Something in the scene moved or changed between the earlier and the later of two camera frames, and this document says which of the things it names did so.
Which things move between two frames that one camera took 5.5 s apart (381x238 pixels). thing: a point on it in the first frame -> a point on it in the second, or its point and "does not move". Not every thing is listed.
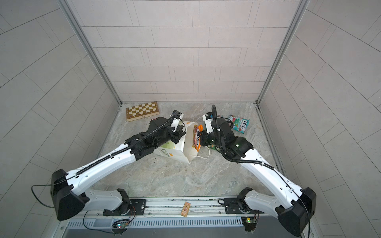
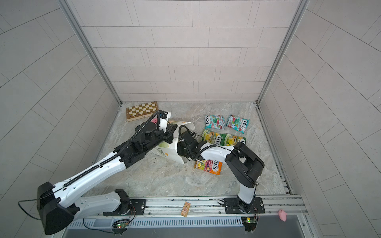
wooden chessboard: x=142 y=111 does not move
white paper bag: x=182 y=148 does not move
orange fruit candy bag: x=196 y=138 -> x=209 y=165
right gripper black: x=204 y=138 -> x=180 y=145
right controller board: x=249 y=223 does not move
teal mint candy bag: x=239 y=124 does not move
